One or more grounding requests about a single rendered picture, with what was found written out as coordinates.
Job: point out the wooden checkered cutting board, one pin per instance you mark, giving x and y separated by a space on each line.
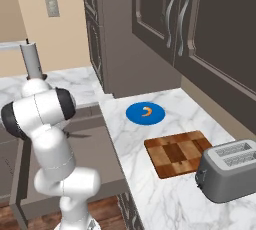
175 154

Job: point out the narrow dark wall cupboard door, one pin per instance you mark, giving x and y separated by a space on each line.
150 0

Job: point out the blue round plate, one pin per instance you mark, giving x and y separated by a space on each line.
135 115

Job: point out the tall dark brown cabinet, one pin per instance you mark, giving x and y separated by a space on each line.
133 60

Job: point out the grey wall outlet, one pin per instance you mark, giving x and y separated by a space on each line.
52 6

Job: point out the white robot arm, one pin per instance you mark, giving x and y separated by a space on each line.
50 147

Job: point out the grey two-slot toaster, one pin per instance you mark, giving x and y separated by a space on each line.
223 180

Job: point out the dark base cabinet front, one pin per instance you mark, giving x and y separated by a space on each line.
128 212

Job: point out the orange shrimp meat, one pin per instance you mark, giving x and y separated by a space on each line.
148 112

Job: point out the grey sink tap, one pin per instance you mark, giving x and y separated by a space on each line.
31 60

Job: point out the wide dark wall cupboard door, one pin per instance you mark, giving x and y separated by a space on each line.
226 24

